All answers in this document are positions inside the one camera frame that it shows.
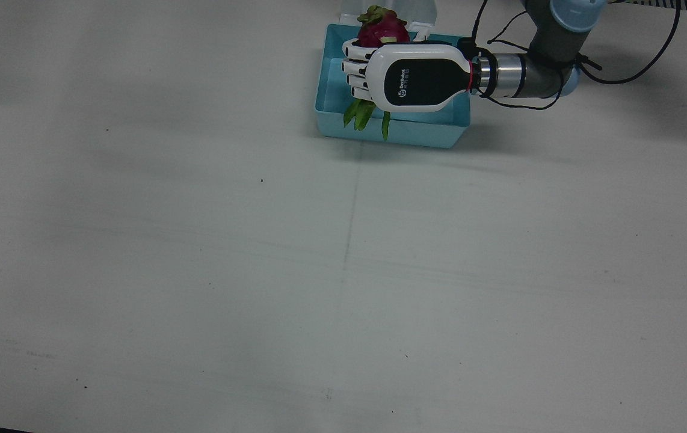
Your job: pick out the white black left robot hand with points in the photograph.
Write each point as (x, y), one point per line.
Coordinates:
(422, 78)

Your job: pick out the red dragon fruit green scales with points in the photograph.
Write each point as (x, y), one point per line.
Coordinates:
(382, 30)

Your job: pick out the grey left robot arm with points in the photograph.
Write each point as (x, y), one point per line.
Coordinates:
(536, 66)

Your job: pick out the light blue plastic bin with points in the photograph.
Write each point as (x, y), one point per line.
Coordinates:
(422, 129)

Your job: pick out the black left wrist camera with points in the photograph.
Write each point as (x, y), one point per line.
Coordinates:
(467, 47)

